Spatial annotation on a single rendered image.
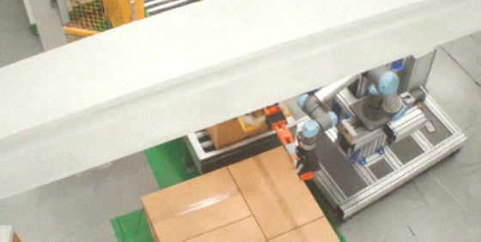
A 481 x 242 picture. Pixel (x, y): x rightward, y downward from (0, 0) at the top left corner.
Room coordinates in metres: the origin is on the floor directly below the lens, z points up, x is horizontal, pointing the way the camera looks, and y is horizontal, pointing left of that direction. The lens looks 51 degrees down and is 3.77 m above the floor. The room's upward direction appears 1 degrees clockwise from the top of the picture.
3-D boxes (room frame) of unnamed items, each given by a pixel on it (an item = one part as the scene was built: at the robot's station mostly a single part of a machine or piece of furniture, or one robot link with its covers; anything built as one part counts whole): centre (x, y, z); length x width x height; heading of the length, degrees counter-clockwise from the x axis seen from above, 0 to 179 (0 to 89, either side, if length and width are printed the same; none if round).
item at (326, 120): (1.79, -0.37, 1.50); 0.11 x 0.11 x 0.08; 37
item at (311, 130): (1.71, -0.30, 1.50); 0.09 x 0.08 x 0.11; 127
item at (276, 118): (2.01, -0.16, 1.20); 0.10 x 0.08 x 0.06; 114
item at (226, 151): (2.31, -0.02, 0.58); 0.70 x 0.03 x 0.06; 116
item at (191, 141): (3.22, 0.78, 0.50); 2.31 x 0.05 x 0.19; 26
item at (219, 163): (2.31, -0.02, 0.47); 0.70 x 0.03 x 0.15; 116
